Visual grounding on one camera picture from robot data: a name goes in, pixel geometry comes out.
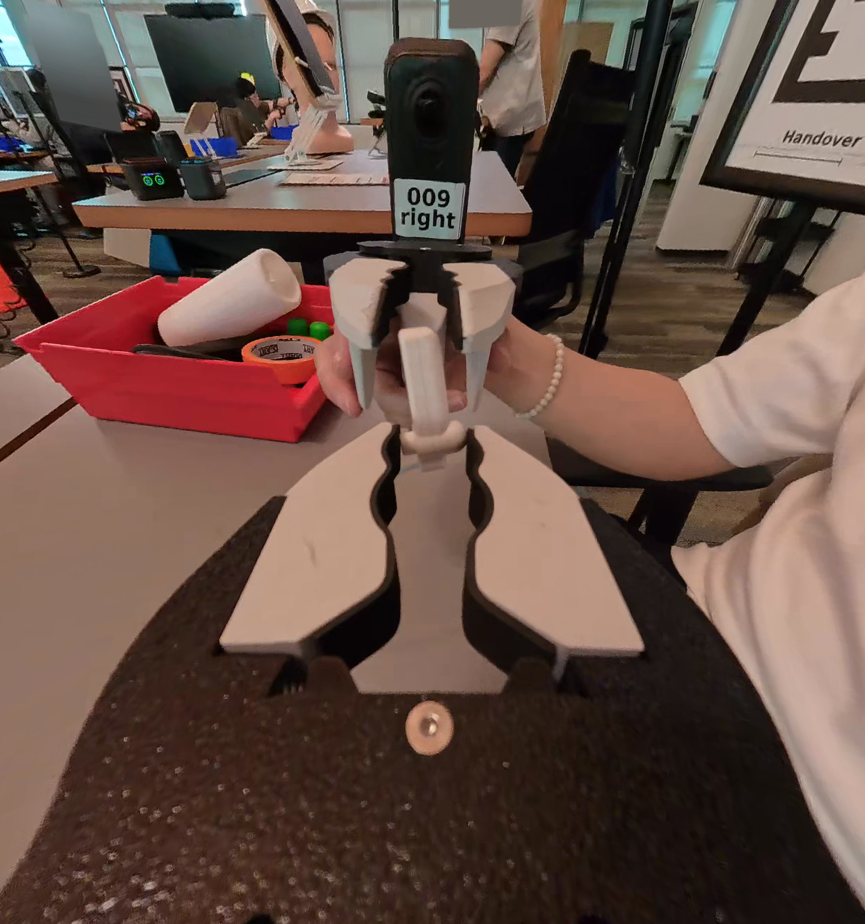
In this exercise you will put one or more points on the orange tape roll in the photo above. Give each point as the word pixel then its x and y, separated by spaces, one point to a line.
pixel 281 373

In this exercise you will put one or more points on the black remote control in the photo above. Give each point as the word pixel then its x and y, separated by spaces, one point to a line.
pixel 187 351

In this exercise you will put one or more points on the person's right forearm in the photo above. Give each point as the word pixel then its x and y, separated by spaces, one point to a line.
pixel 635 419

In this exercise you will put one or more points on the black monitor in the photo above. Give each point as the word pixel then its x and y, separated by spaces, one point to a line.
pixel 216 58

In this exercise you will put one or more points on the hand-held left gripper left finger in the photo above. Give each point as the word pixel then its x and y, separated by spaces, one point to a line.
pixel 310 571

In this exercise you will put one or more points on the white paper strip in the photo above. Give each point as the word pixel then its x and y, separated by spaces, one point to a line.
pixel 332 178

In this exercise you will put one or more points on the black office chair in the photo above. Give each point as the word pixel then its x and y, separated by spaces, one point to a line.
pixel 577 159

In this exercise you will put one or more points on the pink pouch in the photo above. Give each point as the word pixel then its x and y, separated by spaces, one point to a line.
pixel 324 140

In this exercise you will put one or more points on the white plastic bottle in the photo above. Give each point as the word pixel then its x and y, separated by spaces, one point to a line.
pixel 231 303

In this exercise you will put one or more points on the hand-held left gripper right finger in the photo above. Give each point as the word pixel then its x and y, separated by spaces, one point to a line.
pixel 555 571

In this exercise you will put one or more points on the red plastic bin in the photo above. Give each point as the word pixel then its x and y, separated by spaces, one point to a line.
pixel 159 397

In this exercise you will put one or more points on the framed marker sign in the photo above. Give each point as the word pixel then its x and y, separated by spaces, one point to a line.
pixel 837 159

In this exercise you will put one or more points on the black metal stand leg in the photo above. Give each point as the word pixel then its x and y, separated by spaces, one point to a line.
pixel 628 188

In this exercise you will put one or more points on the person's white shirt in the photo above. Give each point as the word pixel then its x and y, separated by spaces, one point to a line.
pixel 822 578

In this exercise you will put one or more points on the small black display device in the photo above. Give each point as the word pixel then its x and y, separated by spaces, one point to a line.
pixel 151 181

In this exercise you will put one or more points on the person's right hand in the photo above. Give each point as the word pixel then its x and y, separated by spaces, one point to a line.
pixel 512 376

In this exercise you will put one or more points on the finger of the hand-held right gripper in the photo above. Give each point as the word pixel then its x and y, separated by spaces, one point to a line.
pixel 488 311
pixel 363 311

